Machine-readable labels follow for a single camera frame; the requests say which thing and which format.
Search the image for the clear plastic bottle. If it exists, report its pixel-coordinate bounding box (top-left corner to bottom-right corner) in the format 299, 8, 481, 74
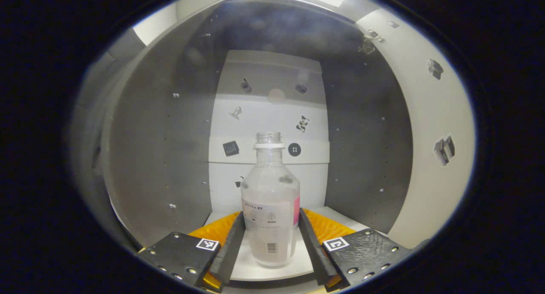
240, 131, 301, 268

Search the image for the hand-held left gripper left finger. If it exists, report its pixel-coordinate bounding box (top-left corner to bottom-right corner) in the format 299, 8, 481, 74
138, 211, 247, 293

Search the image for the grey cabinet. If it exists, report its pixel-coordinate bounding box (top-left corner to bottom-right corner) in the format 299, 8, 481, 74
70, 0, 416, 286

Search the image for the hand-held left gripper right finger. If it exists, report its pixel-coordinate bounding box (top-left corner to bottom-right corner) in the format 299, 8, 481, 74
298, 208, 412, 293

